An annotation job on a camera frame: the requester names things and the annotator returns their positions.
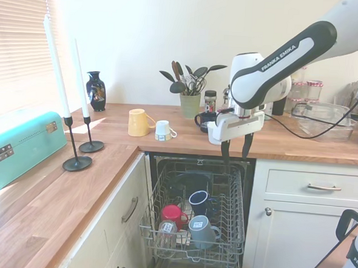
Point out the round metal cabinet knob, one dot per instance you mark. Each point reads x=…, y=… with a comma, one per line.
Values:
x=268, y=210

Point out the black leaf-shaped spoon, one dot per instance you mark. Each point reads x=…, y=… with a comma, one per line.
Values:
x=166, y=76

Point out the black mug with logo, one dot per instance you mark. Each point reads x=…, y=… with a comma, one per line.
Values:
x=202, y=121

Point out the small black spoon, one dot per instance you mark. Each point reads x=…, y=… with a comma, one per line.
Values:
x=189, y=70

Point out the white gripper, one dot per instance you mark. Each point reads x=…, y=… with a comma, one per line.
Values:
x=243, y=125

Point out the clear glass baking dish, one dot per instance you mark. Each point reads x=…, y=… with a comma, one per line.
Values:
x=335, y=113

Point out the black round ladle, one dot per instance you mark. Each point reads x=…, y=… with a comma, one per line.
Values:
x=177, y=87

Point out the teal metal bread box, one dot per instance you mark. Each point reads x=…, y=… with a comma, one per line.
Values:
x=23, y=148

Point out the white window blind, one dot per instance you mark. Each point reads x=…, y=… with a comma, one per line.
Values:
x=14, y=39

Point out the navy vase with gold print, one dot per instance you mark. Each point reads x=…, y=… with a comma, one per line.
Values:
x=96, y=92

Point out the clear drinking glass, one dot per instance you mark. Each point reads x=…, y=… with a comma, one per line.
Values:
x=166, y=236

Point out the red mug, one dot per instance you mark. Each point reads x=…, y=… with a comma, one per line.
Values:
x=171, y=215

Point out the short black candle holder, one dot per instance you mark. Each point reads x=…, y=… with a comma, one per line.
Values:
x=91, y=147

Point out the white corner cabinet with drawers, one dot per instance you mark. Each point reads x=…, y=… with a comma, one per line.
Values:
x=109, y=227

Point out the tall white candle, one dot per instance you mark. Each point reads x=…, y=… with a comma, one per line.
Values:
x=56, y=69

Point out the shorter white candle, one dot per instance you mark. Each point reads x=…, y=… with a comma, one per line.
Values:
x=80, y=79

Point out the black cylindrical grinder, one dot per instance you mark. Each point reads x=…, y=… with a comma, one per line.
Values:
x=278, y=107

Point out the green utensil pot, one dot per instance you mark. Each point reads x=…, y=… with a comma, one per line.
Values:
x=189, y=105

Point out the plain white cup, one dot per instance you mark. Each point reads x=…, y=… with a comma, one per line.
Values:
x=211, y=136

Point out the grey mug with IKEA label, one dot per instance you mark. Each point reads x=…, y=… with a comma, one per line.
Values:
x=201, y=235

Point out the coffee jar with black lid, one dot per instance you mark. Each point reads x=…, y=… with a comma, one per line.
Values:
x=209, y=102

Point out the small white patterned cup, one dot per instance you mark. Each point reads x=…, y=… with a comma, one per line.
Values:
x=162, y=130

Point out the yellow mug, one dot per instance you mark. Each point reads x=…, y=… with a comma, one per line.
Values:
x=138, y=122

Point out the long black spoon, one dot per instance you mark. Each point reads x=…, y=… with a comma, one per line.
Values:
x=216, y=68

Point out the navy blue mug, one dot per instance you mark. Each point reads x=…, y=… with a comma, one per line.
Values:
x=199, y=203

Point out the metal whisk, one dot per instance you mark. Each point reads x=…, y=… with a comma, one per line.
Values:
x=194, y=84

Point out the wooden spoon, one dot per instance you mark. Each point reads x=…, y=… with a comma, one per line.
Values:
x=177, y=70

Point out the black slotted spatula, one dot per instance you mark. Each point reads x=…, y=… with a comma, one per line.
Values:
x=200, y=72

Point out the white cabinet with metal knob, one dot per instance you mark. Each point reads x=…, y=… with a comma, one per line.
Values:
x=296, y=247

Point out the tall black candle holder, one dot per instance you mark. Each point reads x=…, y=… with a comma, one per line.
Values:
x=77, y=163

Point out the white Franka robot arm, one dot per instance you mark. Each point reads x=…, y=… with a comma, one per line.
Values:
x=278, y=55

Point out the glass jar red checked lid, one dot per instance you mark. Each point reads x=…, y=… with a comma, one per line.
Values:
x=298, y=92
x=314, y=91

